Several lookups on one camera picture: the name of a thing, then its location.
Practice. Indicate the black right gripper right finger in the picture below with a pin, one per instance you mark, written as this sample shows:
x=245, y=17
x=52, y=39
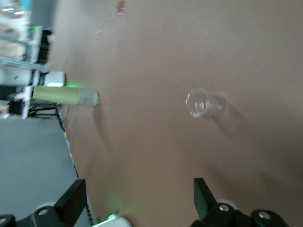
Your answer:
x=206, y=205

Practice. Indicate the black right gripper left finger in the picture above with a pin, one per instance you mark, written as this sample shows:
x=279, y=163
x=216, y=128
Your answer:
x=68, y=203

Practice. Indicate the clear glass measuring cup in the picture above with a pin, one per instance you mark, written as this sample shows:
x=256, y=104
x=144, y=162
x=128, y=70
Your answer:
x=196, y=104

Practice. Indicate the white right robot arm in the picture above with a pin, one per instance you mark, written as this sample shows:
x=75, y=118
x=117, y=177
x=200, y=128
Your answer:
x=118, y=222

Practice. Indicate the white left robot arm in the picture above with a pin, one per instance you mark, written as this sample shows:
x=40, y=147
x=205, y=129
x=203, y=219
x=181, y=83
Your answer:
x=55, y=79

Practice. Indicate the brown table cover mat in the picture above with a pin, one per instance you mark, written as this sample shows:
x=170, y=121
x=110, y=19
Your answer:
x=165, y=142

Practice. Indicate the frosted olive bottle clear base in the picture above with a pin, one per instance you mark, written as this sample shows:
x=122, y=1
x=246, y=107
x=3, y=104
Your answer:
x=56, y=95

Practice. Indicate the aluminium frame rail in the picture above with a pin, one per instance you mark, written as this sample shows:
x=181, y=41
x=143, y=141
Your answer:
x=23, y=63

